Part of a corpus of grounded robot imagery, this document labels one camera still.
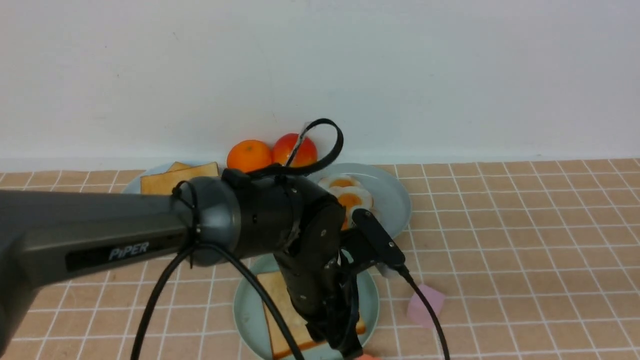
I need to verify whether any near fried egg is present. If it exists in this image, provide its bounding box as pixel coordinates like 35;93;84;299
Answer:
328;186;375;230

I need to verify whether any far fried egg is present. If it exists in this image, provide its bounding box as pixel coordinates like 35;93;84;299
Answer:
317;173;362;191

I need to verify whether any fried egg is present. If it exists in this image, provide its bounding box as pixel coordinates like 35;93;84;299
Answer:
328;186;375;230
317;173;362;191

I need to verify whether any red yellow apple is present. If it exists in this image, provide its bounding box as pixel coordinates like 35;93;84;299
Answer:
272;133;318;168

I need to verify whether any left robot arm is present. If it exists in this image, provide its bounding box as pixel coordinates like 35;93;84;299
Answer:
0;174;362;360

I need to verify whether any mint green serving plate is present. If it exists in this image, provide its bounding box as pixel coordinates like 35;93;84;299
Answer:
232;255;380;360

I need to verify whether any orange fruit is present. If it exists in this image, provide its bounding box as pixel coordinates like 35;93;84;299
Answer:
226;139;273;173

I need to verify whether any orange foam cube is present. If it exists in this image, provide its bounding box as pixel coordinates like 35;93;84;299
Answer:
355;353;382;360

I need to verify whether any toast slice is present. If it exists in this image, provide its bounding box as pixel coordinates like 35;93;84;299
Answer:
140;162;219;195
166;161;192;173
249;270;380;360

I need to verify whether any blue bread plate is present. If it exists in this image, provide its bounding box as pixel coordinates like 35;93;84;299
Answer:
122;162;221;195

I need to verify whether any grey egg plate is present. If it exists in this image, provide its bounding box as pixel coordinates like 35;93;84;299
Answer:
308;162;412;239

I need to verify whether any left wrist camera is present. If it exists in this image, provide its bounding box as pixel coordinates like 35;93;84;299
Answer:
340;207;409;278

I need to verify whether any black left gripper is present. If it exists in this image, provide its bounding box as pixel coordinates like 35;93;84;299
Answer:
275;203;363;359

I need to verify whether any pink foam cube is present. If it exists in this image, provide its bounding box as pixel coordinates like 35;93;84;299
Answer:
406;284;447;329

